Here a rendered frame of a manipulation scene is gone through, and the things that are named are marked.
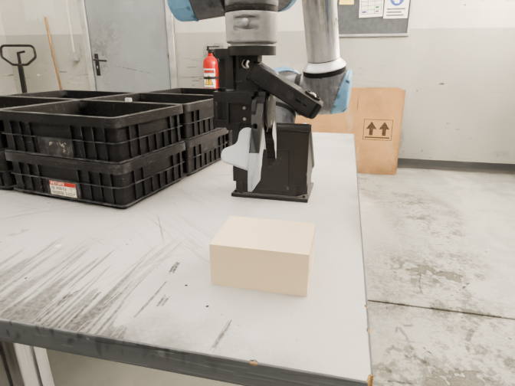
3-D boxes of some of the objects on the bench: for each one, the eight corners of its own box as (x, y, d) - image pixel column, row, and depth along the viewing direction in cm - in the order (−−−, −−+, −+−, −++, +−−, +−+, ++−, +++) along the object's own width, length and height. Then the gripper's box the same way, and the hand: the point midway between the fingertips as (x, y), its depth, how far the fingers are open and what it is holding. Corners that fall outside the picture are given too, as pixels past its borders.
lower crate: (189, 178, 118) (187, 141, 114) (125, 213, 92) (119, 165, 88) (90, 166, 132) (85, 132, 128) (10, 193, 106) (1, 151, 102)
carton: (313, 260, 71) (315, 223, 68) (306, 296, 60) (309, 254, 57) (231, 250, 74) (230, 215, 72) (211, 284, 63) (208, 243, 60)
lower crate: (231, 157, 145) (230, 125, 141) (189, 178, 118) (187, 141, 114) (144, 148, 159) (142, 119, 154) (90, 166, 132) (86, 132, 128)
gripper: (236, 48, 65) (239, 160, 72) (193, 44, 47) (201, 194, 53) (286, 47, 63) (283, 162, 70) (261, 43, 45) (261, 198, 52)
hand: (265, 178), depth 61 cm, fingers open, 14 cm apart
